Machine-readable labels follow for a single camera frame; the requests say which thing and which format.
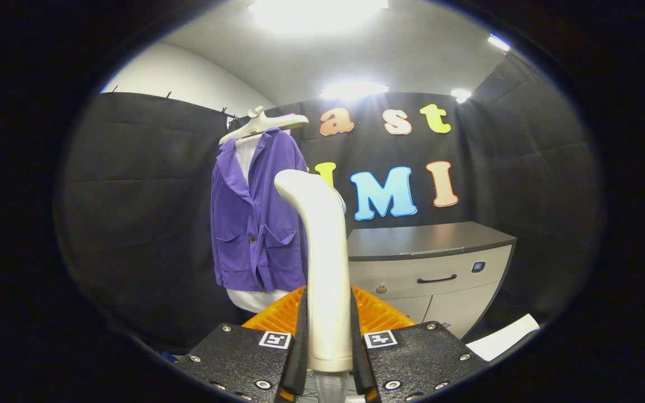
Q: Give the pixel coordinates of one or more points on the ceiling strip light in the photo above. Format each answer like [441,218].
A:
[353,90]

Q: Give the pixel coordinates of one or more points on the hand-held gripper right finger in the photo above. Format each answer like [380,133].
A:
[357,347]

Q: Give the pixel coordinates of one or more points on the grey cabinet with dark top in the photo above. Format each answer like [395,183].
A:
[440,296]

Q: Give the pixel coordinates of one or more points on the black quilted wall cloth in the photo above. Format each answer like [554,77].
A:
[535,184]
[143,212]

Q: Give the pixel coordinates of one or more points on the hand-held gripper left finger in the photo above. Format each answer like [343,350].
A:
[302,341]

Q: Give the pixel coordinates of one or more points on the white garment steamer head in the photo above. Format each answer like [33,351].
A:
[328,268]

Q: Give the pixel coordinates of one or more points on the white clothes hanger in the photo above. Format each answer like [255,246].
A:
[261,122]

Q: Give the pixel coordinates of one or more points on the white paper sheet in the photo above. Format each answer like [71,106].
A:
[504,337]

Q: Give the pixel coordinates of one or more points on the large ceiling light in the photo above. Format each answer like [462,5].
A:
[317,14]

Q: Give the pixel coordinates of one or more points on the small ceiling light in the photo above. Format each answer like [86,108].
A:
[460,95]
[499,42]

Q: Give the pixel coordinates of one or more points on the black backdrop cloth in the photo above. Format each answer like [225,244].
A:
[367,151]

